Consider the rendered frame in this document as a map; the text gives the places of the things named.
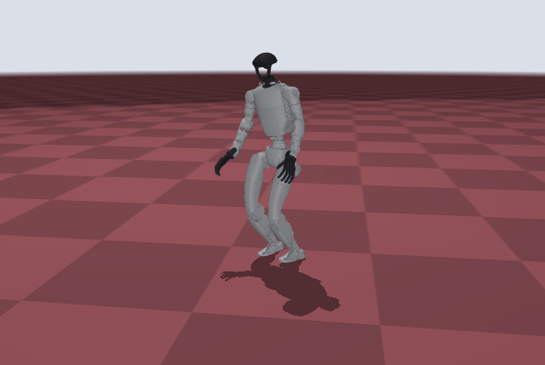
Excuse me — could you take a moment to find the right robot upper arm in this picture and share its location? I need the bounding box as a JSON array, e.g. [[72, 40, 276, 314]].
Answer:
[[240, 89, 255, 131]]

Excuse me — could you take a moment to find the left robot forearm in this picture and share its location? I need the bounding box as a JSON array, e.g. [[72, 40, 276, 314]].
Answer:
[[288, 119, 305, 158]]

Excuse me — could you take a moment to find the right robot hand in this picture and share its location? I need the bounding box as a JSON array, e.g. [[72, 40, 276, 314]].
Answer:
[[215, 147, 237, 176]]

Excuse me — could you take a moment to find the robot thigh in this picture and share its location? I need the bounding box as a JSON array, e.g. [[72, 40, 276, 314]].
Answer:
[[244, 151, 270, 220], [267, 159, 301, 228]]

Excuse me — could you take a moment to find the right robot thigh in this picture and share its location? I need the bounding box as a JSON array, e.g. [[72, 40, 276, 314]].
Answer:
[[244, 151, 270, 220]]

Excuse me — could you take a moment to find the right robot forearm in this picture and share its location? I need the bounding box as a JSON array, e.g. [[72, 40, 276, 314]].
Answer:
[[229, 121, 248, 157]]

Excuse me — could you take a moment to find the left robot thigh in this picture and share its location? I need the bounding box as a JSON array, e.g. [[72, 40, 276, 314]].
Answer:
[[267, 159, 301, 228]]

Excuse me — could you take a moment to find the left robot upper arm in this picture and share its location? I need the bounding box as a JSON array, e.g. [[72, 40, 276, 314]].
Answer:
[[281, 86, 305, 131]]

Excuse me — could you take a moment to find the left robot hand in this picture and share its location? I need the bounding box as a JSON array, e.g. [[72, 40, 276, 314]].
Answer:
[[277, 151, 296, 184]]

